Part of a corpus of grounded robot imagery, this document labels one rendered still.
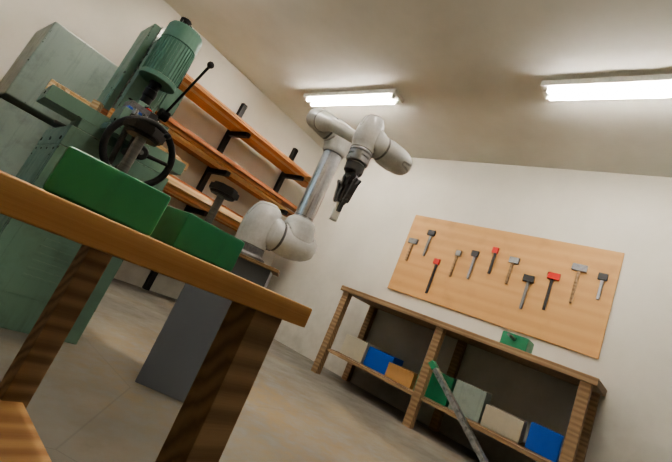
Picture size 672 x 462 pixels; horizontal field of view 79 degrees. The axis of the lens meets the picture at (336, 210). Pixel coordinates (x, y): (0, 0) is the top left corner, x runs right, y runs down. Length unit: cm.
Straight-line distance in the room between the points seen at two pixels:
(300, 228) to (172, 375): 82
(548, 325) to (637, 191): 140
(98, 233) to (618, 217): 417
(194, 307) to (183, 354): 19
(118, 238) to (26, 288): 166
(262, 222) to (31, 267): 90
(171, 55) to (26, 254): 105
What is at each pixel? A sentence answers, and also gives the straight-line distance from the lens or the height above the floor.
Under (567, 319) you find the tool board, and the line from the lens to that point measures 402.
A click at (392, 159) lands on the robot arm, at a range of 164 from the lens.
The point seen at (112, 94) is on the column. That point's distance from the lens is 237.
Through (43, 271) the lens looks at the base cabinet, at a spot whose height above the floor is 24.
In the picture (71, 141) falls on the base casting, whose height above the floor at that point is 74.
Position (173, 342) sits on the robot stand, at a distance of 185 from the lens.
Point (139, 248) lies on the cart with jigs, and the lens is 37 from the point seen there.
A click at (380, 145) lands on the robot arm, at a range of 160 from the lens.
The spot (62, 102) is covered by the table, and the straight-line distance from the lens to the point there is 196.
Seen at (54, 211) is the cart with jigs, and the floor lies 52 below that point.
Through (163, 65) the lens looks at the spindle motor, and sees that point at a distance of 219.
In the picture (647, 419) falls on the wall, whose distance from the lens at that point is 392.
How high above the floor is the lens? 53
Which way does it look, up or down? 14 degrees up
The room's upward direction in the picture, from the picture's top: 24 degrees clockwise
